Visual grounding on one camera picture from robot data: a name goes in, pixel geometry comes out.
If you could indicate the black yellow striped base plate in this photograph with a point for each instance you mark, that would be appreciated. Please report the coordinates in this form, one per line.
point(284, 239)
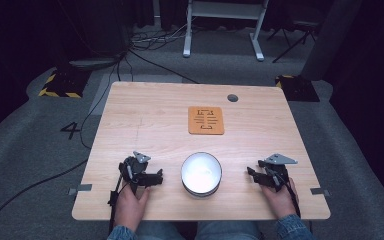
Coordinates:
point(298, 88)
point(65, 85)

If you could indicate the white metal desk frame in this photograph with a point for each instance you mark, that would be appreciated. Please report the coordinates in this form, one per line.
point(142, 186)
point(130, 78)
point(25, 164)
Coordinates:
point(225, 10)

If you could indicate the grey tape strip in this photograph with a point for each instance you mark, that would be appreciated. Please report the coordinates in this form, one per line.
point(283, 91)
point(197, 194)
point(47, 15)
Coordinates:
point(80, 188)
point(319, 191)

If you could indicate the person's left hand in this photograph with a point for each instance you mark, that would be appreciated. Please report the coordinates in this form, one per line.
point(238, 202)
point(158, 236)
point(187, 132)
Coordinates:
point(130, 206)

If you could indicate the orange square coaster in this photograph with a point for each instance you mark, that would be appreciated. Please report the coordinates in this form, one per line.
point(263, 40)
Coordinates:
point(206, 120)

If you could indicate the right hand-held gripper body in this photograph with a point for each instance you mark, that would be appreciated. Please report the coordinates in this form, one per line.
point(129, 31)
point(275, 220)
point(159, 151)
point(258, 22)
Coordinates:
point(279, 171)

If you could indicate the person's right hand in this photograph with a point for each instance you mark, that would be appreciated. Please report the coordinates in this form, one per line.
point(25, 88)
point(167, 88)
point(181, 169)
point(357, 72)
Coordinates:
point(280, 201)

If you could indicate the white round bowl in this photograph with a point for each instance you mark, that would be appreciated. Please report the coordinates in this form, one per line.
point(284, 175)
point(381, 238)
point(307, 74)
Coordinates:
point(201, 174)

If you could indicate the grey slanted post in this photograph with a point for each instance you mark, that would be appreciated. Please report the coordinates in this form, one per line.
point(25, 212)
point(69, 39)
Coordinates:
point(333, 36)

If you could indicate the flat dark stand base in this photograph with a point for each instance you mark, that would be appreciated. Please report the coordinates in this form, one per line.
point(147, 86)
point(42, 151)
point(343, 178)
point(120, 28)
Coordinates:
point(95, 63)

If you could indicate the black tripod stand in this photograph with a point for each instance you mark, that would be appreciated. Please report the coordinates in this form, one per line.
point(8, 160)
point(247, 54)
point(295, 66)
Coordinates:
point(296, 33)

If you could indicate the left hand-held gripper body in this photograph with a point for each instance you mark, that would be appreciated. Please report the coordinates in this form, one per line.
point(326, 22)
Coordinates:
point(134, 167)

